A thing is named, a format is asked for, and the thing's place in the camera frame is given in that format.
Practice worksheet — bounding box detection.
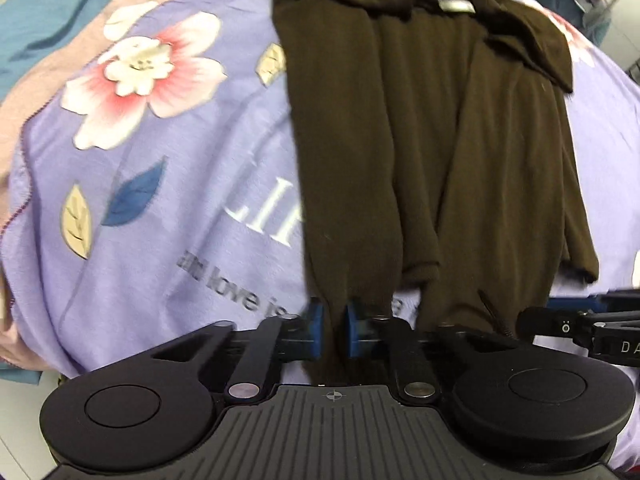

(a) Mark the dark brown knit garment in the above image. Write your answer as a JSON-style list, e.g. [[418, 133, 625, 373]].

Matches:
[[270, 0, 601, 387]]

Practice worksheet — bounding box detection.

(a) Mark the grey cloth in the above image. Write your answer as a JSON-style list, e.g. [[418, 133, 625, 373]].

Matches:
[[522, 0, 614, 45]]

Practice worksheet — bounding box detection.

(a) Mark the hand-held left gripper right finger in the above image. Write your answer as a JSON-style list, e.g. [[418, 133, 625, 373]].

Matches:
[[344, 299, 522, 404]]

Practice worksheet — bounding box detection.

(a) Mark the purple floral blanket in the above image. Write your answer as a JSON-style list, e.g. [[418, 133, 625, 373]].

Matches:
[[0, 0, 640, 472]]

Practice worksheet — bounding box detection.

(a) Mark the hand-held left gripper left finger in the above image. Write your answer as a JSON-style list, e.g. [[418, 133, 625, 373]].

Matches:
[[151, 299, 326, 403]]

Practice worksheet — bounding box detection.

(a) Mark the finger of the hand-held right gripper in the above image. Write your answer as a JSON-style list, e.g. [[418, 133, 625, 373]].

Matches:
[[547, 294, 614, 314], [517, 306, 590, 349]]

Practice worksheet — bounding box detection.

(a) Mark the teal bed sheet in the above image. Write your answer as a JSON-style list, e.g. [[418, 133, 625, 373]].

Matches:
[[0, 0, 157, 98]]

